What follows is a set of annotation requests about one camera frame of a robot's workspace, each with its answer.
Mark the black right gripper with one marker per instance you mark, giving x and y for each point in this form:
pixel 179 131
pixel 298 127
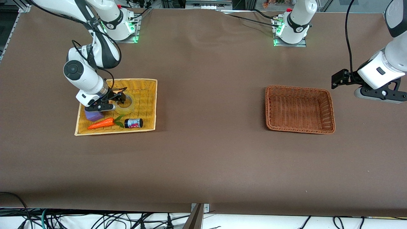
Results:
pixel 112 95

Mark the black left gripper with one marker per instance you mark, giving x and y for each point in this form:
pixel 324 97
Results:
pixel 350 78

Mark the clear tape roll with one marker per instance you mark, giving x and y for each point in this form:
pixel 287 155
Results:
pixel 128 110

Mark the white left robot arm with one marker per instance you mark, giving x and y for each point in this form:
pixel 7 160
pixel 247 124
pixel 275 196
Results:
pixel 378 70

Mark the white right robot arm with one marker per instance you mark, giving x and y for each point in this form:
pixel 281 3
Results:
pixel 82 76

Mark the yellow wicker basket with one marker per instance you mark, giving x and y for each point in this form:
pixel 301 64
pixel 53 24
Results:
pixel 146 95

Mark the small black can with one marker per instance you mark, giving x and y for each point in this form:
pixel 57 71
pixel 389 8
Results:
pixel 133 123

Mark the orange toy carrot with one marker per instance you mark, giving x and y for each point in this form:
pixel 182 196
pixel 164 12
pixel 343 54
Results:
pixel 101 123

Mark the purple foam cube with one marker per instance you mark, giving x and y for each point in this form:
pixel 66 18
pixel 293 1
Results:
pixel 94 117

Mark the brown wicker basket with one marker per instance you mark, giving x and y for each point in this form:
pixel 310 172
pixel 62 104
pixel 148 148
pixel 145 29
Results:
pixel 299 109

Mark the brown table cover sheet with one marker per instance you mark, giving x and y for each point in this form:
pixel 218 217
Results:
pixel 203 159

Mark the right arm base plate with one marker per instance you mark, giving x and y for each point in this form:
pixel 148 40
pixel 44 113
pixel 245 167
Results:
pixel 125 40

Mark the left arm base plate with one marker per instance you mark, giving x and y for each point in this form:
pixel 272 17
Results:
pixel 291 45

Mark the metal table edge bracket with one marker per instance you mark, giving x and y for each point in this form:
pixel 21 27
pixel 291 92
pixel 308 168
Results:
pixel 198 216

